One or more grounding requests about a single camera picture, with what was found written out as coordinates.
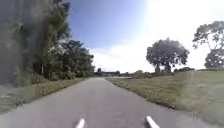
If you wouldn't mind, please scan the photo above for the tall thin-crowned tree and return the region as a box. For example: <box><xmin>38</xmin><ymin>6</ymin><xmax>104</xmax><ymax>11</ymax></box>
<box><xmin>192</xmin><ymin>20</ymin><xmax>224</xmax><ymax>70</ymax></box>

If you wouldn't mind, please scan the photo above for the grass verge beside wood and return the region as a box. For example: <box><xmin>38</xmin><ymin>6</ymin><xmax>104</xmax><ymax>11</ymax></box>
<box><xmin>0</xmin><ymin>77</ymin><xmax>88</xmax><ymax>115</ymax></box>

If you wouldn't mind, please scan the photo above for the distant low tree line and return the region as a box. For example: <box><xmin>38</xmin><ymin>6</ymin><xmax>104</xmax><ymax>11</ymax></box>
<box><xmin>94</xmin><ymin>66</ymin><xmax>196</xmax><ymax>78</ymax></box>

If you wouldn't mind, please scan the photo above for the open grass field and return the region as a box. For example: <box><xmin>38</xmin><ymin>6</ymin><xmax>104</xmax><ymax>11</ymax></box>
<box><xmin>105</xmin><ymin>69</ymin><xmax>224</xmax><ymax>128</ymax></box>

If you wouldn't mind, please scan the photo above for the dense wood of trees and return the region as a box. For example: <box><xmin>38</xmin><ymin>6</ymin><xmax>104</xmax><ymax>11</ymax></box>
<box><xmin>0</xmin><ymin>0</ymin><xmax>96</xmax><ymax>87</ymax></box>

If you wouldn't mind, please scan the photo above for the large round tree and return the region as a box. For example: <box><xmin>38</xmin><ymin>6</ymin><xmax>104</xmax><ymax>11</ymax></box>
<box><xmin>145</xmin><ymin>37</ymin><xmax>190</xmax><ymax>74</ymax></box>

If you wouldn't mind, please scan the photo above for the robot's own part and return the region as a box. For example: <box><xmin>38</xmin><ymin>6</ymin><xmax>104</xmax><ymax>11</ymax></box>
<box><xmin>75</xmin><ymin>117</ymin><xmax>86</xmax><ymax>128</ymax></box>
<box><xmin>145</xmin><ymin>115</ymin><xmax>161</xmax><ymax>128</ymax></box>

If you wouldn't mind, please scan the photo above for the grey asphalt road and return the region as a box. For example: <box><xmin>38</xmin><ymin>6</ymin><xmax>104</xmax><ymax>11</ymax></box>
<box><xmin>0</xmin><ymin>77</ymin><xmax>214</xmax><ymax>128</ymax></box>

